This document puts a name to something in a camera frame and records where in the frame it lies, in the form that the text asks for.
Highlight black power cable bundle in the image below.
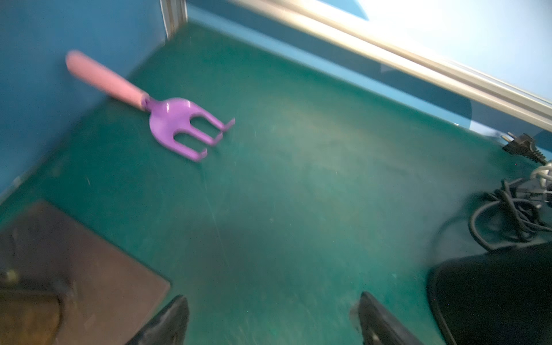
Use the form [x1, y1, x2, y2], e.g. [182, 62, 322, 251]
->
[467, 131, 552, 253]

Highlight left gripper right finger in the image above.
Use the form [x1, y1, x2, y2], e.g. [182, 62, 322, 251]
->
[351, 291, 423, 345]

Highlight left aluminium frame post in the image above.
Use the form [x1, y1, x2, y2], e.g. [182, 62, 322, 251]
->
[159, 0, 188, 40]

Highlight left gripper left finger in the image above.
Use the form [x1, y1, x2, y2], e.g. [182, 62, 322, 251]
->
[126, 295, 190, 345]

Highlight horizontal aluminium frame bar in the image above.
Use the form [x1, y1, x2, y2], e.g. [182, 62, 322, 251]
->
[235, 1, 551, 131]

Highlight purple toy fork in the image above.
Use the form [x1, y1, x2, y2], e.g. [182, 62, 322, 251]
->
[66, 50, 235, 162]

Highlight black coffee machine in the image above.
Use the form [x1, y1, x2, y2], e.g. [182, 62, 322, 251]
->
[426, 243, 551, 344]

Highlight white power cable bundle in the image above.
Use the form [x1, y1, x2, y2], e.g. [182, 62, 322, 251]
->
[529, 161, 552, 187]

